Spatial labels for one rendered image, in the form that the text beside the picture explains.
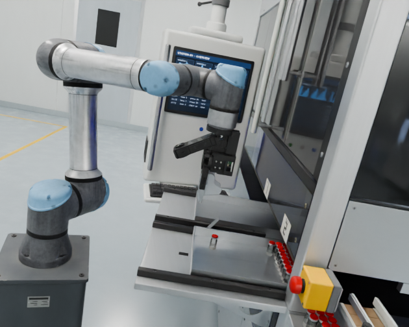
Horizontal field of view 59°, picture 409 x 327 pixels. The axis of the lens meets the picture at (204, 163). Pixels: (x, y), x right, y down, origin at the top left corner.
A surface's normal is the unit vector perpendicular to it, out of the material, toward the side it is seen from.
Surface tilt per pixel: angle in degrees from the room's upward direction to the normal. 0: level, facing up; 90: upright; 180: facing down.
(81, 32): 90
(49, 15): 90
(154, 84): 90
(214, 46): 90
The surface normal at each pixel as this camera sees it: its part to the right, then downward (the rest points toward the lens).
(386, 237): 0.00, 0.28
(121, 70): -0.44, 0.07
